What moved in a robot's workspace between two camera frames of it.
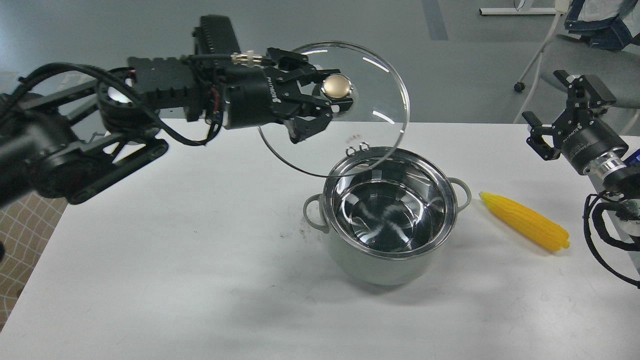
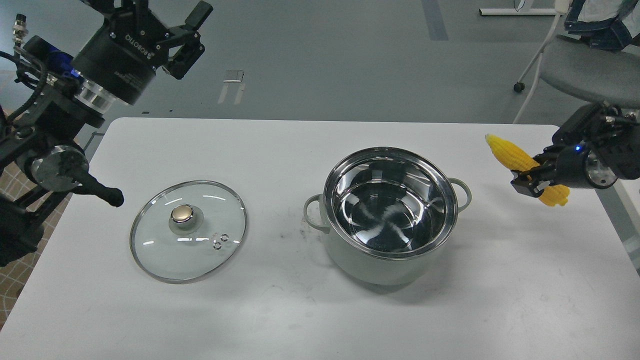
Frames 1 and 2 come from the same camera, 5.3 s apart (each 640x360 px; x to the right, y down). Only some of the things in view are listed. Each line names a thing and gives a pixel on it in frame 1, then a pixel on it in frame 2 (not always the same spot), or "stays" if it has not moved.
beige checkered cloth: x=26 y=226 stays
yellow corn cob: x=538 y=230 → x=554 y=195
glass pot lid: x=361 y=140 → x=187 y=231
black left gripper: x=251 y=92 → x=125 y=56
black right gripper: x=579 y=137 → x=564 y=165
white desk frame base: x=519 y=11 stays
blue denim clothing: x=611 y=33 stays
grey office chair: x=619 y=70 stays
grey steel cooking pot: x=386 y=221 stays
